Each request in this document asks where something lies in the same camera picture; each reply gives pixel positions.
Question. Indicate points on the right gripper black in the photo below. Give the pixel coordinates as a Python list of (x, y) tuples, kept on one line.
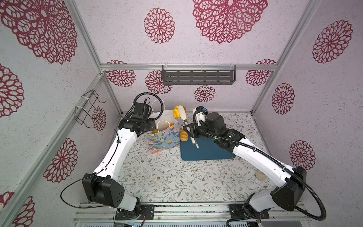
[(193, 133)]

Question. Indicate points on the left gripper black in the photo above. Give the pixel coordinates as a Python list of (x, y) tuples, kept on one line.
[(152, 125)]

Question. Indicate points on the small round bun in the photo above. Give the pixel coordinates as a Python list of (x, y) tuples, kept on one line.
[(179, 112)]

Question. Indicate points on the floral paper gift bag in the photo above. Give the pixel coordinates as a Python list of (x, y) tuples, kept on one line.
[(166, 134)]

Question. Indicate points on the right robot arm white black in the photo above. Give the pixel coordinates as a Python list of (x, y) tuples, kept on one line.
[(290, 183)]

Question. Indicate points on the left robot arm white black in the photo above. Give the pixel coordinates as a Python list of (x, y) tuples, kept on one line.
[(101, 186)]

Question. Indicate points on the striped bread roll upper left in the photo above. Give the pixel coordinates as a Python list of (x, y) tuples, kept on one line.
[(183, 136)]

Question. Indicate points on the teal serving tray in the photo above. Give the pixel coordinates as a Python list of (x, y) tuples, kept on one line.
[(207, 150)]

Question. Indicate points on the tape roll on table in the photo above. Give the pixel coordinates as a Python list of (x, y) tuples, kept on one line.
[(260, 176)]

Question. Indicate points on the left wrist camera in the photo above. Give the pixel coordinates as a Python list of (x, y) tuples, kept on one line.
[(141, 111)]

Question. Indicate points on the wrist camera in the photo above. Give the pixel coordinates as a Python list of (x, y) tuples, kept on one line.
[(213, 120), (141, 111)]

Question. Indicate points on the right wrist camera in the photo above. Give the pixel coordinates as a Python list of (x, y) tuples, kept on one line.
[(213, 120)]

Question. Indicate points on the grey wall shelf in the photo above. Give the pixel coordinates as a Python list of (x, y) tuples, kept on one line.
[(198, 77)]

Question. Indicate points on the black wire wall rack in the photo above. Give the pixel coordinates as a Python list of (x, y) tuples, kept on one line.
[(83, 112)]

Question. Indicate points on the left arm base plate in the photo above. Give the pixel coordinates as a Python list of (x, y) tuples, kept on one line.
[(146, 212)]

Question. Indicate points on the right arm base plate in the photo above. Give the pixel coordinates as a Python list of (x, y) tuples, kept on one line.
[(239, 211)]

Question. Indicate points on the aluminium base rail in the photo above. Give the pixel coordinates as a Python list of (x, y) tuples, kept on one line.
[(188, 214)]

